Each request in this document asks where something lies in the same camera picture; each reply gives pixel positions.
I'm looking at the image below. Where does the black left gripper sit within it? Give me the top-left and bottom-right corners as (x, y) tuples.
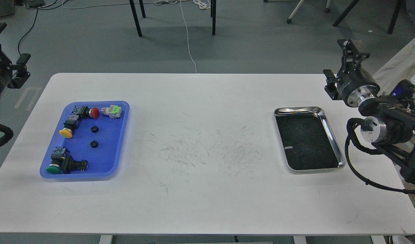
(0, 23), (31, 96)

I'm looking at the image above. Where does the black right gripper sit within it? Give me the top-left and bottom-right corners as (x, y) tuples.
(323, 39), (380, 107)

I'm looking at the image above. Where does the small black gear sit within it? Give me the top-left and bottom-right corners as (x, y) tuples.
(90, 126), (99, 133)
(90, 140), (99, 148)

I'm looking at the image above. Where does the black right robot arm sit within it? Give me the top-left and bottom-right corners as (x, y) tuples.
(323, 39), (415, 195)

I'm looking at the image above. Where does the beige cloth cover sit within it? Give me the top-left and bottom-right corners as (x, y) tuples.
(372, 38), (415, 95)

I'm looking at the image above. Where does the steel tray with black mat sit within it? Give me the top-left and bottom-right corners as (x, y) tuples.
(274, 106), (345, 173)

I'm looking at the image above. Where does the blue plastic tray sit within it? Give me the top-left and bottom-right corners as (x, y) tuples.
(40, 101), (130, 181)

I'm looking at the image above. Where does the black chair leg left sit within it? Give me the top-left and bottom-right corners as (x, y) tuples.
(129, 0), (146, 37)

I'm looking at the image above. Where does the black chair leg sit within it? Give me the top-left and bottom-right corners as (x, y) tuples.
(210, 0), (217, 36)
(129, 0), (146, 37)

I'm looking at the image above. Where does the black chair leg right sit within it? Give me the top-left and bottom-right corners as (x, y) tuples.
(210, 0), (217, 36)

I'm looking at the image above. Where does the black floor cable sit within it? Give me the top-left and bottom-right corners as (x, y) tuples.
(0, 0), (59, 116)

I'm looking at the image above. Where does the yellow push button switch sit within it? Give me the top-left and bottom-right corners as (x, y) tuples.
(59, 115), (81, 138)

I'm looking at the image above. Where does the red push button switch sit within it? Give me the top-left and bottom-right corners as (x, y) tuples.
(71, 106), (100, 119)

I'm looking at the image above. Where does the green push button switch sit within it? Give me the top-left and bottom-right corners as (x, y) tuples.
(46, 147), (88, 175)

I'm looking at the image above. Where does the grey switch with green label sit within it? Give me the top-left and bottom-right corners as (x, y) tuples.
(100, 105), (122, 119)

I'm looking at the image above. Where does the white floor cable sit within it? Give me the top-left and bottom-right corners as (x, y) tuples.
(155, 0), (211, 74)

